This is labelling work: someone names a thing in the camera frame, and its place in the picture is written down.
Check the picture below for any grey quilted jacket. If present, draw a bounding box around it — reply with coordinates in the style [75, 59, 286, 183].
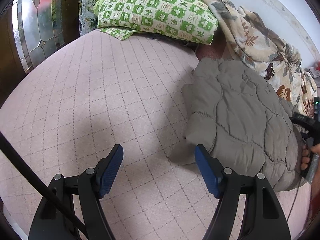
[169, 58, 303, 191]

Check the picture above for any right hand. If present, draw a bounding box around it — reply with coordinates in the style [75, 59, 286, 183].
[300, 144, 320, 171]

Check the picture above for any pink quilted bed cover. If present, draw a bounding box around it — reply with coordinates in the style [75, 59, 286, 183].
[1, 30, 311, 239]

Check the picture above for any floral beige blanket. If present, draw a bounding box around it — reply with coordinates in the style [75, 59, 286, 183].
[201, 0, 317, 117]

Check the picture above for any stained glass wooden door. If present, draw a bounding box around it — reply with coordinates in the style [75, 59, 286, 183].
[1, 0, 80, 103]

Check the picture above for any green patterned pillow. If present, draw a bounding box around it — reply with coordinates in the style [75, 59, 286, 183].
[93, 0, 218, 45]

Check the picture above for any black cable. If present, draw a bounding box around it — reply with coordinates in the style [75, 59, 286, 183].
[0, 130, 89, 238]

